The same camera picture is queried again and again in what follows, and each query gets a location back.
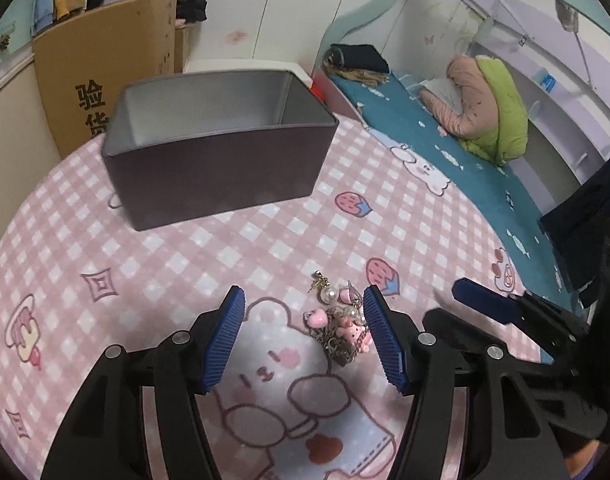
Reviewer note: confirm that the black clothes pile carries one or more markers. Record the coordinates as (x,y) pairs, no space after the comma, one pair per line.
(191,5)

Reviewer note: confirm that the pink checked cartoon tablecloth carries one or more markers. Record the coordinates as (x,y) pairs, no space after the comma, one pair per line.
(135,270)

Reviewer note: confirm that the grey clip lamp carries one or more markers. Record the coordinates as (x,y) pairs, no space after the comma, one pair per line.
(567,15)

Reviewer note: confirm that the white pillow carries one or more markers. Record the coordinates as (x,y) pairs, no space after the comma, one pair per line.
(442,92)

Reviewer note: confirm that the grey metal tin box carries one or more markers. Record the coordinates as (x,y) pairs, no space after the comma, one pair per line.
(210,175)

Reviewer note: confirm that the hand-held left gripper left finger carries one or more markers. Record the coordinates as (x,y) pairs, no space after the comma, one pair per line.
(225,340)

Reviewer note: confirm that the small cardboard box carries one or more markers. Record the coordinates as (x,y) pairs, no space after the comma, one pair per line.
(184,45)

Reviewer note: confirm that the pink quilt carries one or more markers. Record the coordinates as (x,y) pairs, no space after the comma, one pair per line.
(472,105)

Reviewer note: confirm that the small blue box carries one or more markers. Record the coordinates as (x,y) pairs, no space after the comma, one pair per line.
(549,82)

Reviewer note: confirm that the white board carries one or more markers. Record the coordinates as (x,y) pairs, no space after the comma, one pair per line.
(245,66)

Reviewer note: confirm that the red storage bench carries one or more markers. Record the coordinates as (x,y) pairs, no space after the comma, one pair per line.
(321,87)

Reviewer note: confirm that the tall cardboard box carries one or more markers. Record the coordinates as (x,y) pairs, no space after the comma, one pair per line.
(85,55)

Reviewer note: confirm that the teal printed bed sheet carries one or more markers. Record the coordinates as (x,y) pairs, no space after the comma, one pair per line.
(435,160)

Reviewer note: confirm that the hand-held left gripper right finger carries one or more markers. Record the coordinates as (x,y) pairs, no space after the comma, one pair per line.
(385,340)

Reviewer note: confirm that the pinecone drawer ornament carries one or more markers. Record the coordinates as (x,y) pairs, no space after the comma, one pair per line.
(4,43)

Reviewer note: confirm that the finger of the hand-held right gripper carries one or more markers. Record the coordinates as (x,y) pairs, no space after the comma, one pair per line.
(480,300)
(450,327)

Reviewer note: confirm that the teal bunk bed frame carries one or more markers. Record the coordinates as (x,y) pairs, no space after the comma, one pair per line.
(375,0)

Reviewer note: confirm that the white low cabinet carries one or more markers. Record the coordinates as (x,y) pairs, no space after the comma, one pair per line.
(15,125)

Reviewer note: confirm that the gold pearl earring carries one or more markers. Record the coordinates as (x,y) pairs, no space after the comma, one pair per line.
(328,294)

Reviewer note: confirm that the pink bead pearl earring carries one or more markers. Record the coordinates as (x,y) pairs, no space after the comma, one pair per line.
(344,294)

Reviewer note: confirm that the tan fringed scarf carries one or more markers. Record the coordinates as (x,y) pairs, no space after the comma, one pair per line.
(365,77)

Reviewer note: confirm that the person's dark blue clothing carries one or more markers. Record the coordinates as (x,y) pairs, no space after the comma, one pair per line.
(580,220)

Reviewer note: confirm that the dark folded clothes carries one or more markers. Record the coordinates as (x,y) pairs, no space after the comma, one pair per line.
(360,57)

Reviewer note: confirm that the teal drawer cabinet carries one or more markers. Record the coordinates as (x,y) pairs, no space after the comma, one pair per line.
(10,20)

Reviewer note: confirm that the green quilt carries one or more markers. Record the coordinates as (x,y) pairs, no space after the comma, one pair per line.
(507,120)

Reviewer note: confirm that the white wardrobe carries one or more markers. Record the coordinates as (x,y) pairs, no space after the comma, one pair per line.
(295,5)

